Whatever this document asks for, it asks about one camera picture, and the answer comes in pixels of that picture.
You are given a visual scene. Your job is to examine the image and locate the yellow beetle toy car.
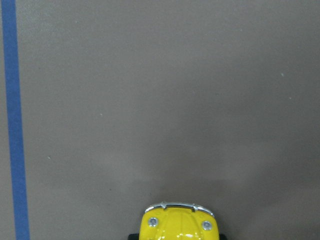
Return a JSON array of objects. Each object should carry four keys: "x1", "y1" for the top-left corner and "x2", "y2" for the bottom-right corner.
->
[{"x1": 127, "y1": 201, "x2": 227, "y2": 240}]

